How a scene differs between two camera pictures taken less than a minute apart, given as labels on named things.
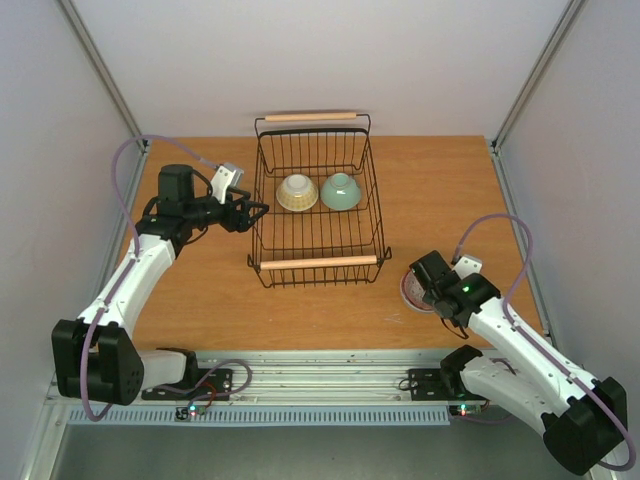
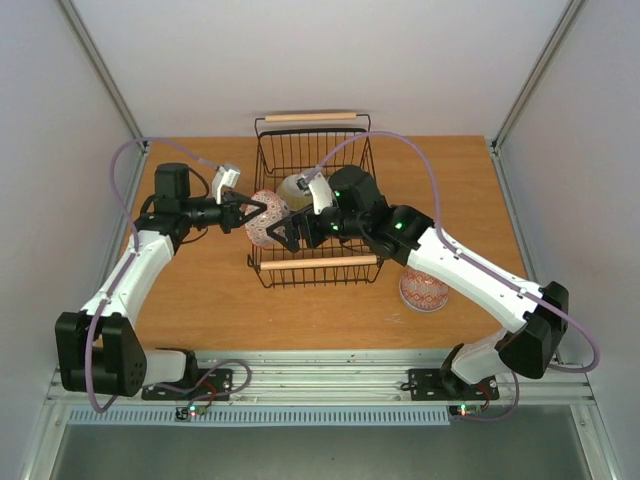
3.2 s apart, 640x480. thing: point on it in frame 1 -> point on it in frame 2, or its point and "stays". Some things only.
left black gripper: [231, 222] stays
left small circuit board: [184, 413] stays
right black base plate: [427, 384] stays
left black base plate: [201, 384] stays
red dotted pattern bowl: [415, 291] -> [275, 213]
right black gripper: [426, 273] -> [304, 228]
